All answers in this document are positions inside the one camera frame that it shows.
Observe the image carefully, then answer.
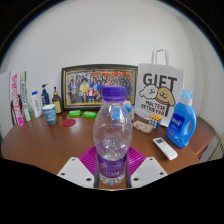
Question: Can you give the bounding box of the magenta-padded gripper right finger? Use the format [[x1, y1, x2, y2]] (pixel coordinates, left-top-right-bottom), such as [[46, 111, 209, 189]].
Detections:
[[125, 145, 169, 189]]

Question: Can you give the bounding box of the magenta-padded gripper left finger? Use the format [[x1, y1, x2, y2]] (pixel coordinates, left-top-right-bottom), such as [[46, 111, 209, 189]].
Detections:
[[57, 145, 100, 189]]

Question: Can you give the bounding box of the clear purple-capped water bottle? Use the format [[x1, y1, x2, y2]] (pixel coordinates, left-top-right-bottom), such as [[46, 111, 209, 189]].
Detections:
[[92, 86, 134, 187]]

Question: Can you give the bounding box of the white remote control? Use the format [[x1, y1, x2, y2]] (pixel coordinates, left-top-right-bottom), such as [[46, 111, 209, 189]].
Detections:
[[152, 136, 179, 161]]

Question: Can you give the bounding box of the flat round red coaster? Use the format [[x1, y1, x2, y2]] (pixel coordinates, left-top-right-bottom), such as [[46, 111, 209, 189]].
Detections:
[[61, 118, 77, 128]]

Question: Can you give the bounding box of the colourful puzzle cube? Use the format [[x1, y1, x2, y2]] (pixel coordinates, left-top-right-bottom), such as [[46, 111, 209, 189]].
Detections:
[[148, 114, 163, 130]]

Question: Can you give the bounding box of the blue detergent bottle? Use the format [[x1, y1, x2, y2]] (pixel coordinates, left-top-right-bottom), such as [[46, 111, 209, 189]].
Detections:
[[165, 88, 198, 150]]

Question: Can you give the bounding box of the blue patterned paper cup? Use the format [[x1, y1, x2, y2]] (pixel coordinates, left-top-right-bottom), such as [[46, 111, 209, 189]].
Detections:
[[41, 103, 58, 126]]

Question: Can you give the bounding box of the blue tissue pack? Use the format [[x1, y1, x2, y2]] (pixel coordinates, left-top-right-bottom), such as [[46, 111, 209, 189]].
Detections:
[[123, 100, 136, 123]]

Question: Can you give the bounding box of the brown pump bottle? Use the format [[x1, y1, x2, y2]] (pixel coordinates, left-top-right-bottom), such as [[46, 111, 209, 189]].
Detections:
[[51, 86, 63, 115]]

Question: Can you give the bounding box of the white radiator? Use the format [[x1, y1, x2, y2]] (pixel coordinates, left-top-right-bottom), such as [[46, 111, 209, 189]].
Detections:
[[207, 132, 224, 162]]

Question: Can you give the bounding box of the white bottle with blue cap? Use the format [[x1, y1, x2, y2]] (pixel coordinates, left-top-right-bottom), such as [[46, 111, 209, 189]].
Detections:
[[30, 90, 44, 119]]

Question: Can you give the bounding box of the white printed paper bag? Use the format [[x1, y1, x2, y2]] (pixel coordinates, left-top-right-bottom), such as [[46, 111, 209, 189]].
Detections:
[[134, 47, 185, 129]]

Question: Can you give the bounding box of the dark blue pump bottle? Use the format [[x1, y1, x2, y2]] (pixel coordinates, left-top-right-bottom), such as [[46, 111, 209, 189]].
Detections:
[[40, 83, 51, 108]]

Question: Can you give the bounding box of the framed group picture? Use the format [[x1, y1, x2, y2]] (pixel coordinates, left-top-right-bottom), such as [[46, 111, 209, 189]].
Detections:
[[60, 63, 139, 112]]

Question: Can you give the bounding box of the white tall tube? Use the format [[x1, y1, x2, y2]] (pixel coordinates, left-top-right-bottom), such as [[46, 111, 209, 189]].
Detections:
[[19, 70, 33, 123]]

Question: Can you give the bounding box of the white refrigerator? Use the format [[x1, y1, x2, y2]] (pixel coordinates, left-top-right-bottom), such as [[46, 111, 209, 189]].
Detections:
[[0, 71, 12, 136]]

